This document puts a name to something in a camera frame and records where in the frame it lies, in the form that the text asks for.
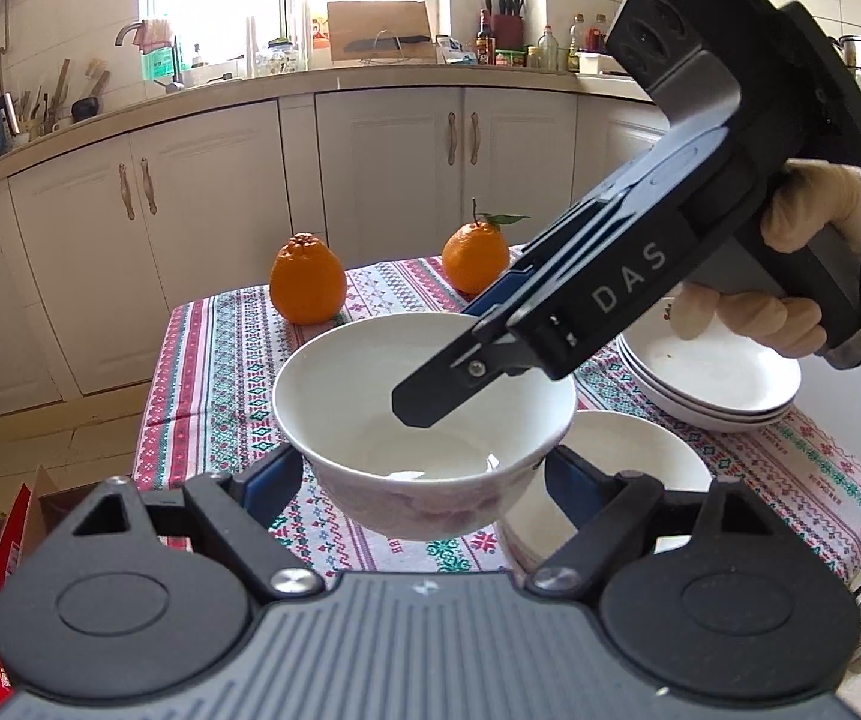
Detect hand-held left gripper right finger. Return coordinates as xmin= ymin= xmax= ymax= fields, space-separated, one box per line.
xmin=527 ymin=446 xmax=780 ymax=595

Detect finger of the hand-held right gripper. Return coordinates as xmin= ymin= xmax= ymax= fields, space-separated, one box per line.
xmin=464 ymin=270 xmax=532 ymax=327
xmin=391 ymin=313 xmax=577 ymax=430

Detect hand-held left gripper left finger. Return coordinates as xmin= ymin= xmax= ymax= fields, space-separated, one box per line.
xmin=62 ymin=444 xmax=326 ymax=605

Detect white bowl with pink flowers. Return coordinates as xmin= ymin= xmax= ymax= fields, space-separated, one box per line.
xmin=500 ymin=410 xmax=714 ymax=575
xmin=272 ymin=313 xmax=577 ymax=541

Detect person's right hand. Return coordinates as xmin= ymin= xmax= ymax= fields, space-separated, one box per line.
xmin=670 ymin=160 xmax=861 ymax=359

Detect orange with green leaves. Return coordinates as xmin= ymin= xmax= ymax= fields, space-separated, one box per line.
xmin=441 ymin=199 xmax=532 ymax=296

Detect patterned striped tablecloth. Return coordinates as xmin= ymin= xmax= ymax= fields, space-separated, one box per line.
xmin=132 ymin=255 xmax=861 ymax=590

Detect orange with bumpy top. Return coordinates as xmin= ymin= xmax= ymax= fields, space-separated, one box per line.
xmin=269 ymin=232 xmax=349 ymax=326

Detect brown cardboard box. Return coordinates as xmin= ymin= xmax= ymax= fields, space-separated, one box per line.
xmin=0 ymin=465 xmax=94 ymax=601

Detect kitchen countertop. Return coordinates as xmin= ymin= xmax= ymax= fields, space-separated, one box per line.
xmin=0 ymin=60 xmax=656 ymax=203

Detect knife block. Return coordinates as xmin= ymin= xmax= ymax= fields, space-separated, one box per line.
xmin=486 ymin=0 xmax=527 ymax=50

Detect white kitchen cabinet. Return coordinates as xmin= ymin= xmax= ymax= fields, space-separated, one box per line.
xmin=0 ymin=82 xmax=671 ymax=428

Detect wooden cutting board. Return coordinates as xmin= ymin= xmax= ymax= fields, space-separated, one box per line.
xmin=326 ymin=0 xmax=439 ymax=65

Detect glass jar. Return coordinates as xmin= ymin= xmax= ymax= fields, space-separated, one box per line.
xmin=254 ymin=37 xmax=304 ymax=77

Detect metal faucet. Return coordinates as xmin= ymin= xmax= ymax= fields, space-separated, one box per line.
xmin=115 ymin=21 xmax=185 ymax=95

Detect kitchen utensils in holder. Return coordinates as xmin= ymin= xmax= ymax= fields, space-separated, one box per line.
xmin=10 ymin=56 xmax=112 ymax=143

